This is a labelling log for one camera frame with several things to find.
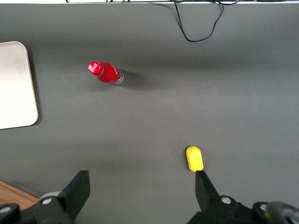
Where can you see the red soda bottle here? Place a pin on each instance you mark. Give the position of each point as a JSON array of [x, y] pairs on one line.
[[107, 73]]

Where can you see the yellow lemon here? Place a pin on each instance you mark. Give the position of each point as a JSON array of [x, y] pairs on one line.
[[195, 158]]

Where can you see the wooden drawer cabinet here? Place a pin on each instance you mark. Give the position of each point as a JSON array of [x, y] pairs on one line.
[[11, 193]]

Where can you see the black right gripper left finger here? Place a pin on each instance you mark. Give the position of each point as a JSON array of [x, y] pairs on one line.
[[76, 193]]

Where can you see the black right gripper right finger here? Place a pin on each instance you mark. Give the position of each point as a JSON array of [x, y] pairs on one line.
[[205, 193]]

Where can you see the beige plastic tray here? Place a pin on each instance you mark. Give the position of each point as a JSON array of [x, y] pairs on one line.
[[14, 86]]

